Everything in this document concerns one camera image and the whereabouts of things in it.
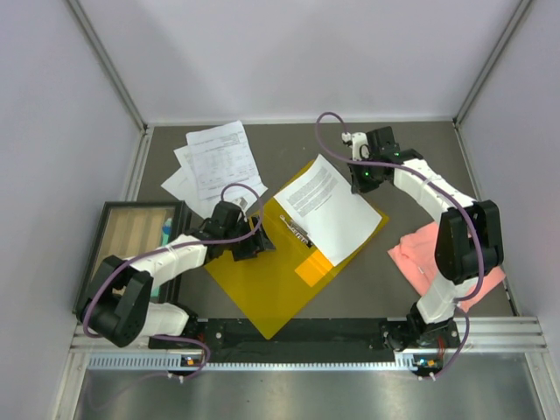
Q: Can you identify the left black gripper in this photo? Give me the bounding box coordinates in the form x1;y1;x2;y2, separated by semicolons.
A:
223;214;275;261

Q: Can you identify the printed paper sheet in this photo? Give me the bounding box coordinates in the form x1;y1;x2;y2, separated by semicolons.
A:
275;155;382;266

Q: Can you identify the yellow plastic folder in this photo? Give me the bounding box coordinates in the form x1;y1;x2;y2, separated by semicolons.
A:
206;196;389;339

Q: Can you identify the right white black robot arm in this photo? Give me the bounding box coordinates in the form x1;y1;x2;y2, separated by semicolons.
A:
342;127;504;351

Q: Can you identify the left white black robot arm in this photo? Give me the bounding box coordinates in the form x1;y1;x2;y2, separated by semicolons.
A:
76;201;275;347

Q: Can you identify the white paper stack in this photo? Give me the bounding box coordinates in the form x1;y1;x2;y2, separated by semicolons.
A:
162;121;268;219

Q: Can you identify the pink cloth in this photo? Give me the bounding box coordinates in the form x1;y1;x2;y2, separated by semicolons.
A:
388;221;506;312

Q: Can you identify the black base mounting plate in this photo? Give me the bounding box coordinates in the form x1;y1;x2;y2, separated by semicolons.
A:
148;317;463;364

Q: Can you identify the black framed wooden tray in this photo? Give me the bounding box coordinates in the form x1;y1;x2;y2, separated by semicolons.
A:
75;201;193;303

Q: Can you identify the grey slotted cable duct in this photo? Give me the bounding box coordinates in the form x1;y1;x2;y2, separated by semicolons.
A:
87;353;441;373

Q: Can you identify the left aluminium frame post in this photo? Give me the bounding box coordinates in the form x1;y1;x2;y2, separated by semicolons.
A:
64;0;148;133

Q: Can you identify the aluminium frame post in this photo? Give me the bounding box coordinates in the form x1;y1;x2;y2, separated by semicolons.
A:
64;0;148;133
453;0;534;130

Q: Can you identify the right aluminium frame post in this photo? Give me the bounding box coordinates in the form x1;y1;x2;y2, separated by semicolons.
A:
453;0;534;130

